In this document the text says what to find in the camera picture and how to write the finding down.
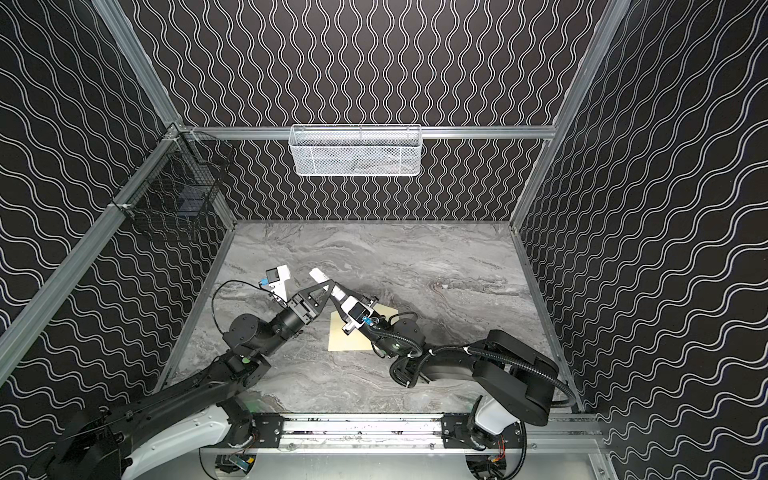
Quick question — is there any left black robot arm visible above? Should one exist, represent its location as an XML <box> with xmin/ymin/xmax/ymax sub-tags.
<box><xmin>28</xmin><ymin>280</ymin><xmax>335</xmax><ymax>479</ymax></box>

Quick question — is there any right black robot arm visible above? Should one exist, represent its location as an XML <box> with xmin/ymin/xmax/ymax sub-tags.
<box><xmin>334</xmin><ymin>297</ymin><xmax>575</xmax><ymax>443</ymax></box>

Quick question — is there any right black corrugated cable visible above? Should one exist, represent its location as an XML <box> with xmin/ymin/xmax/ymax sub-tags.
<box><xmin>365</xmin><ymin>311</ymin><xmax>578</xmax><ymax>409</ymax></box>

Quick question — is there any black mounting plate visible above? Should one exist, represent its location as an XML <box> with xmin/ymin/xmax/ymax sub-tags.
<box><xmin>198</xmin><ymin>412</ymin><xmax>285</xmax><ymax>449</ymax></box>
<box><xmin>440</xmin><ymin>413</ymin><xmax>524</xmax><ymax>451</ymax></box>

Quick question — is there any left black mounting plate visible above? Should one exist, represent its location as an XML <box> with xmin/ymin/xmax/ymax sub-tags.
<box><xmin>198</xmin><ymin>412</ymin><xmax>285</xmax><ymax>449</ymax></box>

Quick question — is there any left thin black cable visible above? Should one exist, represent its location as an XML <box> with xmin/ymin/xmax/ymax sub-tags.
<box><xmin>210</xmin><ymin>279</ymin><xmax>271</xmax><ymax>337</ymax></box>

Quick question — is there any white wire mesh basket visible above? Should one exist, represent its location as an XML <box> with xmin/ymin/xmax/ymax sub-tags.
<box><xmin>288</xmin><ymin>124</ymin><xmax>424</xmax><ymax>177</ymax></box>

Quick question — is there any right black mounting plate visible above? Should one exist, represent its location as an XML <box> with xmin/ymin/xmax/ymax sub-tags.
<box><xmin>440</xmin><ymin>413</ymin><xmax>524</xmax><ymax>451</ymax></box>

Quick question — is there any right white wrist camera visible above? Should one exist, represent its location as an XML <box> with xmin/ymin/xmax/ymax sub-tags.
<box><xmin>341</xmin><ymin>303</ymin><xmax>370</xmax><ymax>335</ymax></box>

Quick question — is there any cream yellow envelope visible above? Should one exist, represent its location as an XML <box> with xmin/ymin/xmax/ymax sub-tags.
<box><xmin>327</xmin><ymin>310</ymin><xmax>372</xmax><ymax>352</ymax></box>

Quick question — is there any white glue stick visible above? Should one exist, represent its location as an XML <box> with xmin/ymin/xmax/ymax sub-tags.
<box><xmin>309</xmin><ymin>267</ymin><xmax>348</xmax><ymax>307</ymax></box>

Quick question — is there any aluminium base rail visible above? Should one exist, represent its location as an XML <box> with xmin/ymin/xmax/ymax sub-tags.
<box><xmin>119</xmin><ymin>411</ymin><xmax>607</xmax><ymax>455</ymax></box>

